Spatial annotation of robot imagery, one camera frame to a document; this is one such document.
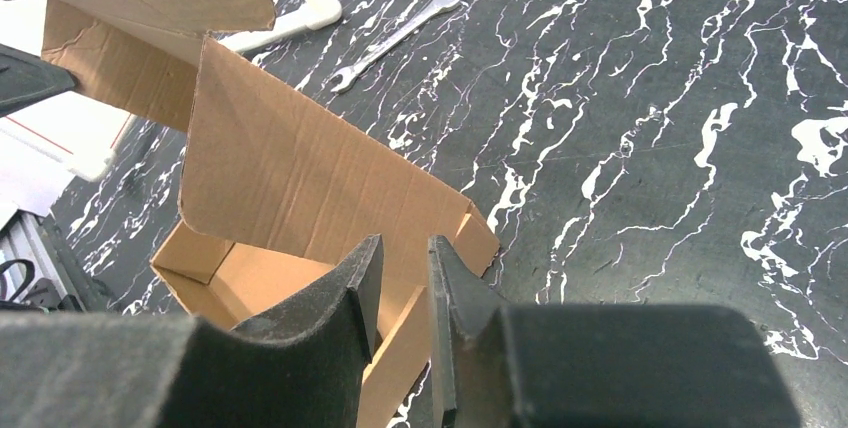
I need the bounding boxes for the silver wrench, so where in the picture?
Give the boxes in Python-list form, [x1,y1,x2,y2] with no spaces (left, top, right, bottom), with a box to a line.
[329,0,463,94]

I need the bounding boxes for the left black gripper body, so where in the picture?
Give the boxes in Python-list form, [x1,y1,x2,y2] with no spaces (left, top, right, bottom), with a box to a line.
[1,45,78,117]

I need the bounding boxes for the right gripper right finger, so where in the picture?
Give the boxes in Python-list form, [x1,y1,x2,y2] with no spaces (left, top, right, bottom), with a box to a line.
[428,235,801,427]

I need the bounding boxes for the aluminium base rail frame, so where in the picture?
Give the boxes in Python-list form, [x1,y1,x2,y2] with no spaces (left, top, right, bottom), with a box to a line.
[1,211,115,313]

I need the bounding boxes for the white pvc pipe frame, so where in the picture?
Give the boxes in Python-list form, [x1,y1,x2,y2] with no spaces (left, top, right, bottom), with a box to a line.
[219,0,343,54]

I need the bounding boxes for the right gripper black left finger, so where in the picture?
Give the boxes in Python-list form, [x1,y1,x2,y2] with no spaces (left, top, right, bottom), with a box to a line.
[1,235,383,427]

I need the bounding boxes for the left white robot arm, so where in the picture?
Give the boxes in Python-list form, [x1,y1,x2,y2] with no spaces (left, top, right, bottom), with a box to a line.
[1,91,136,216]

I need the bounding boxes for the brown cardboard box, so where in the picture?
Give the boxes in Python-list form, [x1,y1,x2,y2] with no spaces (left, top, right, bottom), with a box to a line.
[41,0,499,427]

